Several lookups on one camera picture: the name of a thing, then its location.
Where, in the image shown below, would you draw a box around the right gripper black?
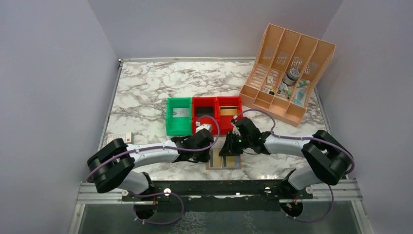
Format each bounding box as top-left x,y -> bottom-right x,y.
220,130 -> 252,156

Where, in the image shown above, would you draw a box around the brown leather card holder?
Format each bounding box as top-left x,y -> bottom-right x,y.
206,148 -> 242,170

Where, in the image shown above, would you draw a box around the green plastic bin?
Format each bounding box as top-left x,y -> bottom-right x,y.
165,97 -> 192,136

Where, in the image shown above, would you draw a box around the red double plastic bin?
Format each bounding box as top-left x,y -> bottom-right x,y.
192,96 -> 242,136

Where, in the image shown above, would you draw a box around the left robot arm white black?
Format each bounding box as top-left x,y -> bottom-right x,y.
86,129 -> 217,200

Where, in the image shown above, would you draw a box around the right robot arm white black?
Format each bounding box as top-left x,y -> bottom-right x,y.
219,117 -> 355,198

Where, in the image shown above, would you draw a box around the black card in red bin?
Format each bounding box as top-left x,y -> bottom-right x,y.
195,106 -> 214,117

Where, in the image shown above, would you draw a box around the silver card in green bin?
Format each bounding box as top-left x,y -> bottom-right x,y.
172,108 -> 190,118

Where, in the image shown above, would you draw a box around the gold card in red bin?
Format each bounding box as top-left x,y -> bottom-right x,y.
220,106 -> 238,116

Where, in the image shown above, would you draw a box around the white red playing card box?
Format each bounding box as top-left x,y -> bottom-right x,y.
107,132 -> 133,144

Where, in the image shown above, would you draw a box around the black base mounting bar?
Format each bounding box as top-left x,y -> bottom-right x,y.
122,179 -> 313,213

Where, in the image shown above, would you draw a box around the small items in organizer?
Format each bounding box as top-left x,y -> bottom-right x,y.
262,76 -> 308,106

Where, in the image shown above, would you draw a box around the peach desk organizer rack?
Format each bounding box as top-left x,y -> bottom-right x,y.
239,24 -> 336,127

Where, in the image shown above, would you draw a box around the round jar patterned lid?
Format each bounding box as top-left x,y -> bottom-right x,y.
282,68 -> 300,85

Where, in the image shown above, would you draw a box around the green white tube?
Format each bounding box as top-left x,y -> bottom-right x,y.
297,80 -> 311,87

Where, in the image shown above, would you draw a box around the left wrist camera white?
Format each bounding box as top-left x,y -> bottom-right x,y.
195,121 -> 212,133

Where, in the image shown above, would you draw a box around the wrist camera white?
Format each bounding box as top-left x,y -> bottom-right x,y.
231,116 -> 242,136
195,121 -> 212,133

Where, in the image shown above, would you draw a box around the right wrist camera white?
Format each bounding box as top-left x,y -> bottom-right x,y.
231,116 -> 242,136

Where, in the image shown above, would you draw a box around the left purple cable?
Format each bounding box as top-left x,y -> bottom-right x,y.
86,115 -> 221,225

